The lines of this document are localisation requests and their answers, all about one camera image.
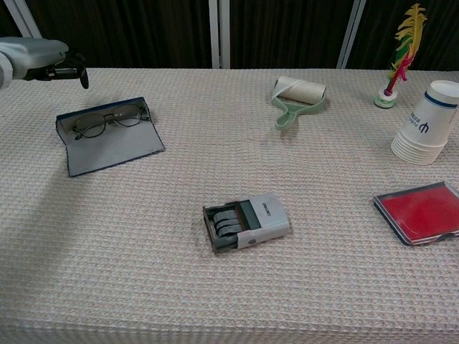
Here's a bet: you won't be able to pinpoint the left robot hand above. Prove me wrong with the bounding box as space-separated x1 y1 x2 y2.
0 37 90 90

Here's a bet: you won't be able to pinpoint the thin metal-framed eyeglasses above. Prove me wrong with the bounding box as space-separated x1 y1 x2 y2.
72 103 150 140

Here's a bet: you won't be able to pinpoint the blue rectangular box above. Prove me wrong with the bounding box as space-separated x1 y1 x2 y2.
55 96 166 178

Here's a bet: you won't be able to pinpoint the black pleated curtain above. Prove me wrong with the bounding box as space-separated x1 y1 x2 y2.
0 0 459 72

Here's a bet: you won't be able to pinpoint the grey date stamp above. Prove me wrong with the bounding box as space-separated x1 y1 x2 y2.
202 192 290 254

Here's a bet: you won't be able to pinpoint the beige woven tablecloth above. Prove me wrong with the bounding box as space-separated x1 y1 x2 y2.
0 67 459 344

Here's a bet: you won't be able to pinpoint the colourful feather shuttlecock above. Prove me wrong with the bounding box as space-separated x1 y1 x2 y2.
373 3 427 109

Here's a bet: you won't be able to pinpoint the white paper cup stack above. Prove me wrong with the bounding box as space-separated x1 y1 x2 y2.
390 80 459 166

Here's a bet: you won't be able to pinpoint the red ink pad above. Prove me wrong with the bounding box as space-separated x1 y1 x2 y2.
372 181 459 247

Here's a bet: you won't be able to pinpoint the white frame post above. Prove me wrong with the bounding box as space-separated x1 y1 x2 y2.
3 0 43 39
209 0 231 70
336 0 366 70

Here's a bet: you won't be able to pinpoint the green handled lint roller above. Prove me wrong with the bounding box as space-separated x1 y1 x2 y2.
270 75 328 131

